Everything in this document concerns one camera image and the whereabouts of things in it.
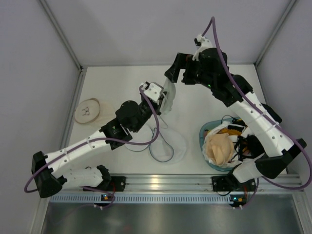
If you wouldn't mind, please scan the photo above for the pale green white bra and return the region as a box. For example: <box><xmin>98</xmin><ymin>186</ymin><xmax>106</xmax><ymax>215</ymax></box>
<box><xmin>160</xmin><ymin>79</ymin><xmax>176</xmax><ymax>114</ymax></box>

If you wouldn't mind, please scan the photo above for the white mesh laundry bag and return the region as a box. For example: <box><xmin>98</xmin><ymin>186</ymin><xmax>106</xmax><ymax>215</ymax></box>
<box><xmin>125</xmin><ymin>116</ymin><xmax>187</xmax><ymax>164</ymax></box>

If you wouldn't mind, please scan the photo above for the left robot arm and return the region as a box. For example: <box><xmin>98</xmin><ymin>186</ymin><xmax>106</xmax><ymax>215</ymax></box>
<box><xmin>24</xmin><ymin>93</ymin><xmax>164</xmax><ymax>198</ymax></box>

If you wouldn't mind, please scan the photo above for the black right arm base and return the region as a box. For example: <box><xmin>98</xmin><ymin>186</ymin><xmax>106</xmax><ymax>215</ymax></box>
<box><xmin>212</xmin><ymin>175</ymin><xmax>259</xmax><ymax>210</ymax></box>

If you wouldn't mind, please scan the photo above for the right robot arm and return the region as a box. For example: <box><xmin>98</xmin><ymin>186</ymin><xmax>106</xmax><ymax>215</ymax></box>
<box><xmin>165</xmin><ymin>48</ymin><xmax>307</xmax><ymax>183</ymax></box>

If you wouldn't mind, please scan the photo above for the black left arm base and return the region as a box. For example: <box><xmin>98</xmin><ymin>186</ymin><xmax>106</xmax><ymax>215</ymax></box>
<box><xmin>94</xmin><ymin>173</ymin><xmax>127</xmax><ymax>210</ymax></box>

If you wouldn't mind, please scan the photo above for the beige mesh laundry bag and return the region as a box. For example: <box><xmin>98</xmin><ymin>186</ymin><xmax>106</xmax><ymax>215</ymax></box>
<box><xmin>74</xmin><ymin>98</ymin><xmax>116</xmax><ymax>127</ymax></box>

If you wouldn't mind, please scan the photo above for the beige bra in basin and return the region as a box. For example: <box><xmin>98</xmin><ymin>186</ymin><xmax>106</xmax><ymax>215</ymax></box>
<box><xmin>202</xmin><ymin>133</ymin><xmax>234</xmax><ymax>166</ymax></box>

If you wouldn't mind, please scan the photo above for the yellow orange garment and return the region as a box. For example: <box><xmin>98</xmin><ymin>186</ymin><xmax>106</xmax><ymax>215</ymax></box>
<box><xmin>219</xmin><ymin>118</ymin><xmax>247</xmax><ymax>136</ymax></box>

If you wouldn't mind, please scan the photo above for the light blue plastic basin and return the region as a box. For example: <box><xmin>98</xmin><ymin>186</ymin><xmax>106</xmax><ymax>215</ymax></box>
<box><xmin>199</xmin><ymin>117</ymin><xmax>259</xmax><ymax>173</ymax></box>

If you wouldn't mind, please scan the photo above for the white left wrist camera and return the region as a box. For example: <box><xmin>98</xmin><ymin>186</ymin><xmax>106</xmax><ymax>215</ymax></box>
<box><xmin>140</xmin><ymin>82</ymin><xmax>163</xmax><ymax>102</ymax></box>

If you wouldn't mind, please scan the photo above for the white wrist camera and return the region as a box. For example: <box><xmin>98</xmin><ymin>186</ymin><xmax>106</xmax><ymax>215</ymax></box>
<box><xmin>140</xmin><ymin>82</ymin><xmax>163</xmax><ymax>102</ymax></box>
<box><xmin>192</xmin><ymin>34</ymin><xmax>213</xmax><ymax>61</ymax></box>

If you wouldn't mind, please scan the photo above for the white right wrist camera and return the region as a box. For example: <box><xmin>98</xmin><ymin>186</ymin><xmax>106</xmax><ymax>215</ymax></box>
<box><xmin>192</xmin><ymin>34</ymin><xmax>213</xmax><ymax>61</ymax></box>

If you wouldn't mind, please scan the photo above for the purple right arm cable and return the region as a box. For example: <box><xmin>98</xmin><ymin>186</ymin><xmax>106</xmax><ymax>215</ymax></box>
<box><xmin>201</xmin><ymin>16</ymin><xmax>311</xmax><ymax>210</ymax></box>

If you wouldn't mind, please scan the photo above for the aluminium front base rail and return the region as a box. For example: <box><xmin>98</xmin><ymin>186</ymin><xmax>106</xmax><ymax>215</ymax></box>
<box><xmin>63</xmin><ymin>173</ymin><xmax>305</xmax><ymax>194</ymax></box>

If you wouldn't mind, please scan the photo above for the black strappy garment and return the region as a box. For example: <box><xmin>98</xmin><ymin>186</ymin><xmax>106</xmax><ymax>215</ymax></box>
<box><xmin>231</xmin><ymin>135</ymin><xmax>265</xmax><ymax>161</ymax></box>

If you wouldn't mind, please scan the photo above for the perforated cable duct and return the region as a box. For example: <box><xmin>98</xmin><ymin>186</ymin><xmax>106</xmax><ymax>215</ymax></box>
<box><xmin>50</xmin><ymin>193</ymin><xmax>245</xmax><ymax>204</ymax></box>

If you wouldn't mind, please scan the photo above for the aluminium frame rail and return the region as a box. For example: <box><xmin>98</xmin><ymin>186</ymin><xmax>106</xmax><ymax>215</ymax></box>
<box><xmin>37</xmin><ymin>0</ymin><xmax>83</xmax><ymax>71</ymax></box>

